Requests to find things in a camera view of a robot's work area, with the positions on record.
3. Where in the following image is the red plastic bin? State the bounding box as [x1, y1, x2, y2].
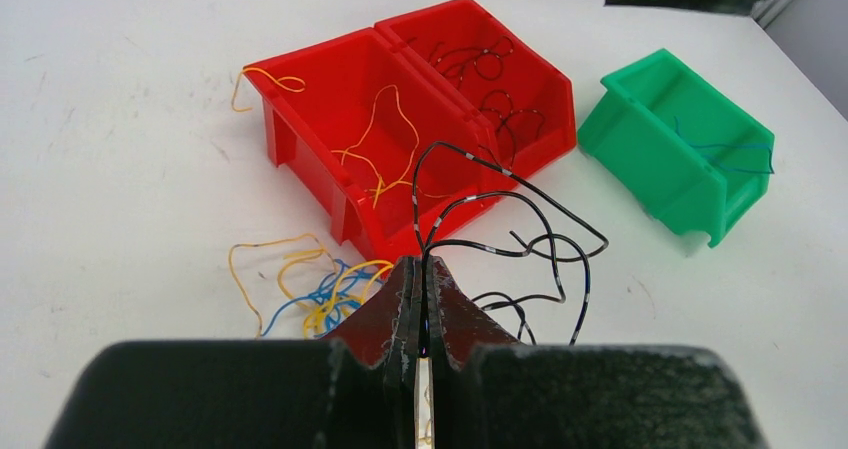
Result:
[244, 0, 577, 260]

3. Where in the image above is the black cable tangle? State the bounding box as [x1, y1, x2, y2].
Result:
[427, 35, 548, 169]

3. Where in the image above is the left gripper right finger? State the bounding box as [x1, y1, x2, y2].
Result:
[423, 256, 767, 448]

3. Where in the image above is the black thin cable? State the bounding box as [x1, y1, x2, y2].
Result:
[410, 141, 611, 347]

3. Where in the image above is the green plastic bin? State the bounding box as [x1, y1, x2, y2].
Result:
[577, 49, 775, 248]

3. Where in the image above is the yellow blue cable bundle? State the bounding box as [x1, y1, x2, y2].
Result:
[227, 232, 396, 340]

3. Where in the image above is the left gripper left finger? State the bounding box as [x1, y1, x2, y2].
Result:
[46, 256, 421, 448]

